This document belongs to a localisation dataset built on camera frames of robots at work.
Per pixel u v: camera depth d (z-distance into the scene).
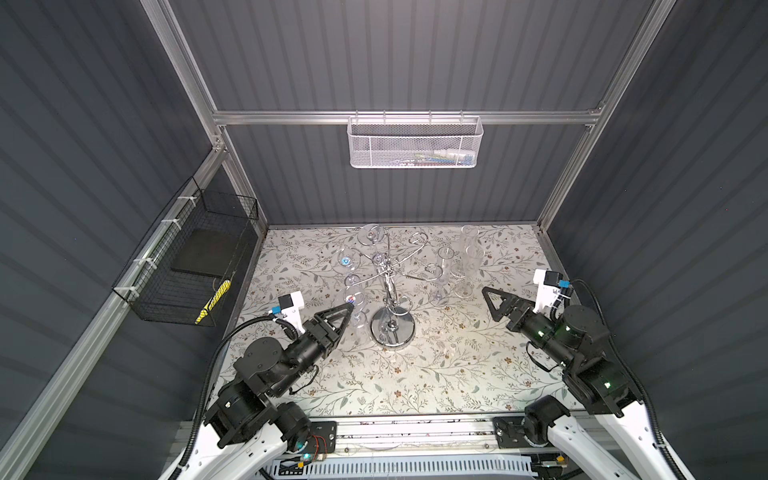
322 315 0.55
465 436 0.75
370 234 0.73
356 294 0.65
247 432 0.46
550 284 0.58
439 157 0.91
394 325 0.94
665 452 0.42
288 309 0.57
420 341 0.90
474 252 1.08
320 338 0.53
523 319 0.58
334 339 0.53
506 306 0.57
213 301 0.68
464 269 1.05
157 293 0.66
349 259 0.69
